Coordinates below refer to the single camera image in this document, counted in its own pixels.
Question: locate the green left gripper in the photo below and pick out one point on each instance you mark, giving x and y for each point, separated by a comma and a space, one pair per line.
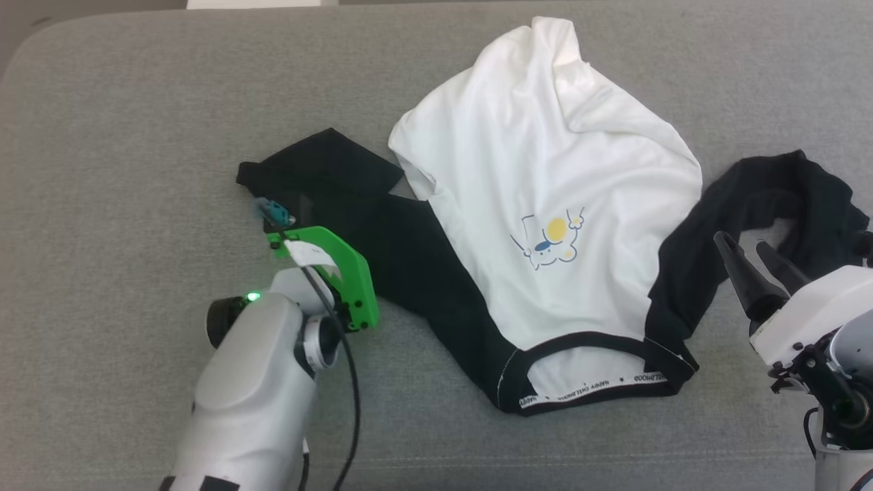
348, 273

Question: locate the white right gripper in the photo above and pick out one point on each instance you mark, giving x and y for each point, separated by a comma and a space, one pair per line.
818, 307

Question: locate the white and black t-shirt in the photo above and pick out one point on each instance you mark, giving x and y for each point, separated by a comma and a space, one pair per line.
545, 170

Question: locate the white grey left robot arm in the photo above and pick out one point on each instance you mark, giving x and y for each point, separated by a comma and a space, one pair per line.
252, 382

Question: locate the grey fabric sofa seat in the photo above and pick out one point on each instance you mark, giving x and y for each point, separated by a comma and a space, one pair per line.
136, 136

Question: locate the white box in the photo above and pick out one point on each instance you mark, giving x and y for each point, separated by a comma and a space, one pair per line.
259, 4

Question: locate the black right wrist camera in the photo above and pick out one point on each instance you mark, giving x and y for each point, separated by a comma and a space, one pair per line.
865, 247

